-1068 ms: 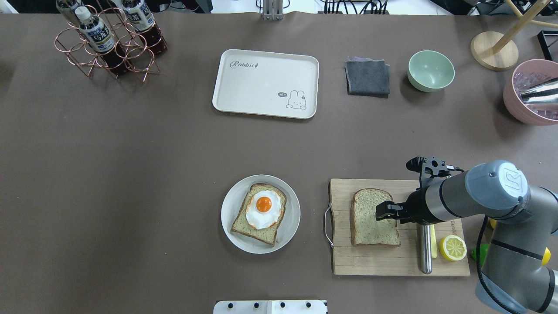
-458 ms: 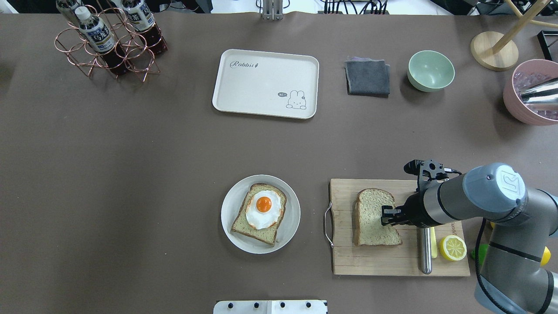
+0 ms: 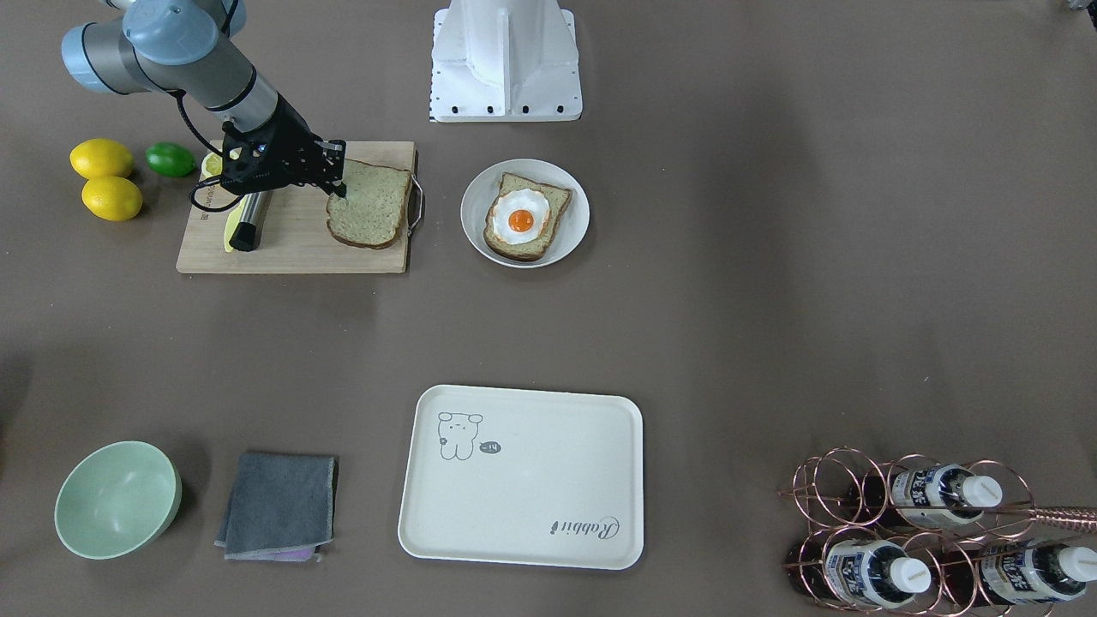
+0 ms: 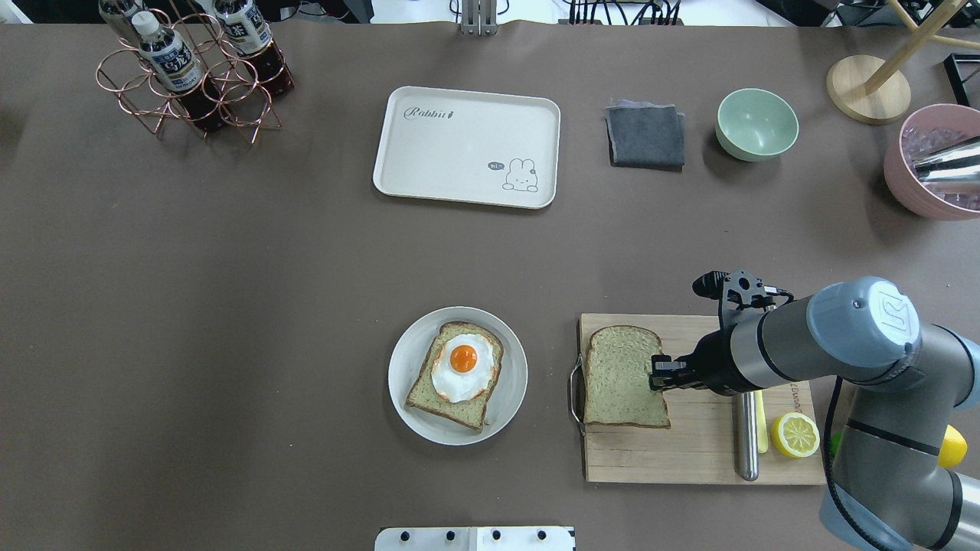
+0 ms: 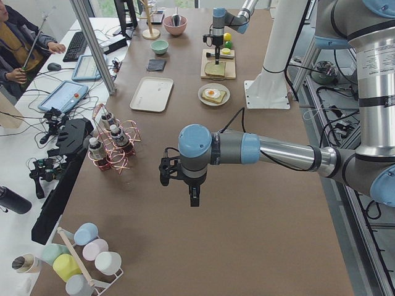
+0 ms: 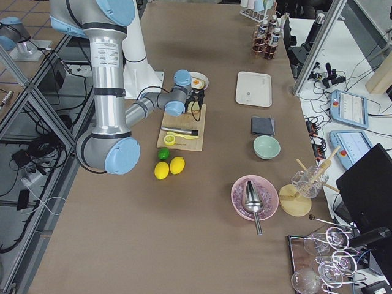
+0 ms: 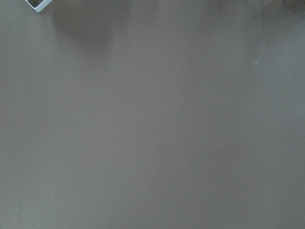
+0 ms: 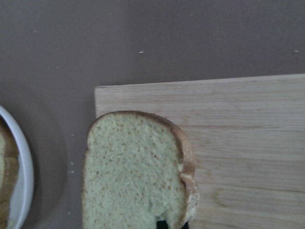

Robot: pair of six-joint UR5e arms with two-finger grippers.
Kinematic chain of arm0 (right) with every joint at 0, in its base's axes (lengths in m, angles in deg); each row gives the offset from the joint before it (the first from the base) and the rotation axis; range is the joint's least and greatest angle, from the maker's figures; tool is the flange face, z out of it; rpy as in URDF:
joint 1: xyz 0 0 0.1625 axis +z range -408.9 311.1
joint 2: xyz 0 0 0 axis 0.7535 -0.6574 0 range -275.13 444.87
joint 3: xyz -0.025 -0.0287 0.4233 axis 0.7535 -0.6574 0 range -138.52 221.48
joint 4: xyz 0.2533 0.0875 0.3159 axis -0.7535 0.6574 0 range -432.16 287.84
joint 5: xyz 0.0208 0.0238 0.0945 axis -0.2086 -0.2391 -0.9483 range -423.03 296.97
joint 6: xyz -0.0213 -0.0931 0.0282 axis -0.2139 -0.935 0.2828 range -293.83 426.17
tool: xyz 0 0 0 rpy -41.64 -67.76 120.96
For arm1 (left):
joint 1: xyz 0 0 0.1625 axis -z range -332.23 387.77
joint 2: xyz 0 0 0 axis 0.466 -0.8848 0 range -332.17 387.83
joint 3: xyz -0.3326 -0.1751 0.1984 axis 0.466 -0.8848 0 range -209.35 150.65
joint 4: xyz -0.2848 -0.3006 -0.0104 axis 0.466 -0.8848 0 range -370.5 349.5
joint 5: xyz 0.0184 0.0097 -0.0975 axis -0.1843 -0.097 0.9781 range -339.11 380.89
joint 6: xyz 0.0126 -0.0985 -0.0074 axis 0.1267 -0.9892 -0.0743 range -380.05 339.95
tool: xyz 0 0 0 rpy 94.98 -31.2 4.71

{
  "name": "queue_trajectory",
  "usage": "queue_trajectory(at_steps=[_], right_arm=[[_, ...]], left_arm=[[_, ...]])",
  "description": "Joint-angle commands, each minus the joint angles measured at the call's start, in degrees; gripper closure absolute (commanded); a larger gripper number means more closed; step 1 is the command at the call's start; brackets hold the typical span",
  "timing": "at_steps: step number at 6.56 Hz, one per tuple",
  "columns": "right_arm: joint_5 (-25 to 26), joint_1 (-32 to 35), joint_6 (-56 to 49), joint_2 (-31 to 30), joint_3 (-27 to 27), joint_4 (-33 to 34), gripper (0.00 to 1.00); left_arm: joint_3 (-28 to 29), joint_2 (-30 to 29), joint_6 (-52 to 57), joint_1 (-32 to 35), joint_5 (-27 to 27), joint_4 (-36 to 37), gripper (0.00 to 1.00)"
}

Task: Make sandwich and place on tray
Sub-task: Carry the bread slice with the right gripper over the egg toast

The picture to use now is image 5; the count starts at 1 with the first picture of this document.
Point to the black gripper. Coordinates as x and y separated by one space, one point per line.
217 41
192 182

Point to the plain bread slice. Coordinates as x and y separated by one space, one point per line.
215 69

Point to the white round plate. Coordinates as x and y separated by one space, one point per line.
216 86

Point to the toast with fried egg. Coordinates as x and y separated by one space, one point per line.
213 95

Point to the cream rectangular tray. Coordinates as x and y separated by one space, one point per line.
152 94

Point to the wooden cutting board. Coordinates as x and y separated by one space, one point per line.
230 65

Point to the steel ice scoop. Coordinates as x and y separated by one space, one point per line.
176 18

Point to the mint green bowl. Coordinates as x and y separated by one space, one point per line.
159 47

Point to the grey folded cloth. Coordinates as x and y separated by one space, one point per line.
156 65

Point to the wooden mug tree stand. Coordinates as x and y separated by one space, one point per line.
150 33

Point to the dark sauce bottle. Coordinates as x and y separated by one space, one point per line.
108 120
96 149
118 136

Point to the white cup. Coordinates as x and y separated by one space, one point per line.
108 263

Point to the blue cup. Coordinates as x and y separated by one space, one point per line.
86 233

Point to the pink cup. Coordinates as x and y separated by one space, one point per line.
94 248

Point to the blue teach pendant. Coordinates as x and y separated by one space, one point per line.
86 70
65 97

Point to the white cup rack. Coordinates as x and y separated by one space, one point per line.
95 278

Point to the black keyboard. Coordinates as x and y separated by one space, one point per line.
76 48

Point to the yellow cup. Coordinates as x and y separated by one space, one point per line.
65 267

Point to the grey cup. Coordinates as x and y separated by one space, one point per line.
77 285

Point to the green cup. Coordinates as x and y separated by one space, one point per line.
52 251

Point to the black computer mouse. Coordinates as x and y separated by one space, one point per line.
54 67

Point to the black water bottle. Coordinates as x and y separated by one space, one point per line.
13 202

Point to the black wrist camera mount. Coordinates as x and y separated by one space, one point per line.
207 39

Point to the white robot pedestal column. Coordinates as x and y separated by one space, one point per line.
269 90

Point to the copper wire bottle rack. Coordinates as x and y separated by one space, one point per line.
116 157

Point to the aluminium frame post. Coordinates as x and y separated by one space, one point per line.
97 53

